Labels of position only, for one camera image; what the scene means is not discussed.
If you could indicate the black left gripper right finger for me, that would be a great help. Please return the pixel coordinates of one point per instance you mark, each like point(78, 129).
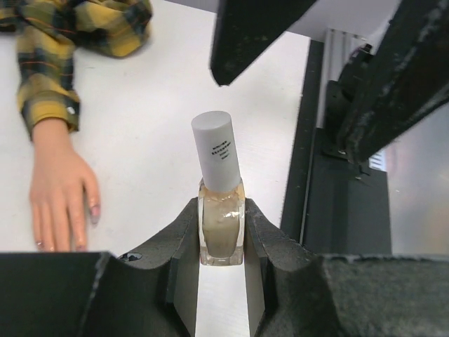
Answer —
point(294, 292)

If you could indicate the yellow plaid shirt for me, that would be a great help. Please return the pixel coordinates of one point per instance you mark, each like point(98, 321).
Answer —
point(47, 34)

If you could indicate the mannequin hand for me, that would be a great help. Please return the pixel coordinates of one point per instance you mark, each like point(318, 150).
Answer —
point(64, 190)

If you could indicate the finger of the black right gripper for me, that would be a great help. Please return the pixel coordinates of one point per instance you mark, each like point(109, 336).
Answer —
point(406, 80)
point(244, 29)

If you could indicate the right white cable duct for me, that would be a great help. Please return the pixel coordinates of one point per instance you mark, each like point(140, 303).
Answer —
point(378, 161)

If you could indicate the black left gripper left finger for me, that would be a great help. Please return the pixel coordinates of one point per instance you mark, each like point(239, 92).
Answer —
point(97, 294)

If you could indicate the white nail polish cap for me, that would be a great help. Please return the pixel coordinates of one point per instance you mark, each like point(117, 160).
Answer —
point(216, 149)

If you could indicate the nail polish bottle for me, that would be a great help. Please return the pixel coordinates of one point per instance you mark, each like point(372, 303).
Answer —
point(221, 226)

